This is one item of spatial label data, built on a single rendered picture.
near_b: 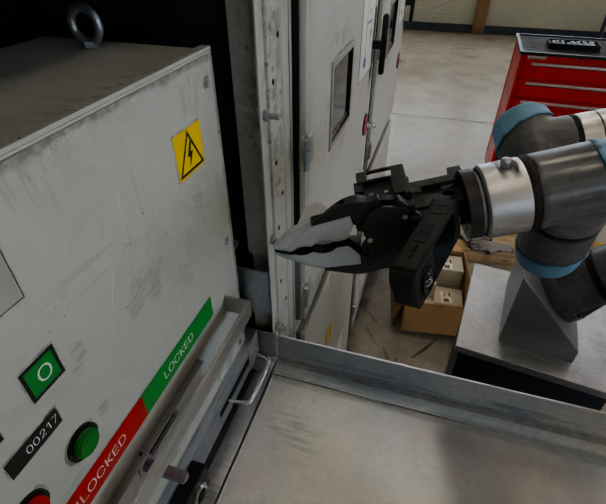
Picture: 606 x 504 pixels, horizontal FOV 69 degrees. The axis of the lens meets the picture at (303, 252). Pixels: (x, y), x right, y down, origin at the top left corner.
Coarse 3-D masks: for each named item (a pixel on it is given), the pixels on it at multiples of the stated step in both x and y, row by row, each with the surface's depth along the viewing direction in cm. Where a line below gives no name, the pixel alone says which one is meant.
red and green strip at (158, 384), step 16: (208, 304) 58; (208, 320) 59; (192, 336) 56; (176, 352) 52; (160, 368) 49; (176, 368) 53; (160, 384) 50; (144, 400) 47; (128, 416) 45; (144, 416) 48; (128, 432) 45; (112, 448) 43; (96, 464) 41; (112, 464) 43; (96, 480) 41; (80, 496) 39
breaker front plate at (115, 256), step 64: (192, 64) 44; (64, 128) 31; (128, 128) 37; (0, 192) 27; (64, 192) 31; (128, 192) 38; (192, 192) 49; (64, 256) 33; (128, 256) 40; (192, 256) 52; (0, 320) 28; (64, 320) 34; (128, 320) 42; (192, 320) 55; (0, 384) 29; (64, 384) 35; (128, 384) 44; (192, 384) 58; (0, 448) 30; (64, 448) 36; (128, 448) 46
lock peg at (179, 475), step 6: (150, 456) 50; (144, 462) 49; (150, 462) 49; (144, 468) 49; (168, 468) 48; (174, 468) 48; (180, 468) 49; (168, 474) 48; (174, 474) 48; (180, 474) 48; (186, 474) 48; (174, 480) 48; (180, 480) 47; (186, 480) 48
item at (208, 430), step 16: (256, 336) 78; (240, 352) 73; (240, 368) 72; (224, 384) 68; (240, 384) 74; (224, 400) 68; (208, 416) 64; (224, 416) 69; (208, 432) 64; (192, 448) 60; (208, 448) 65
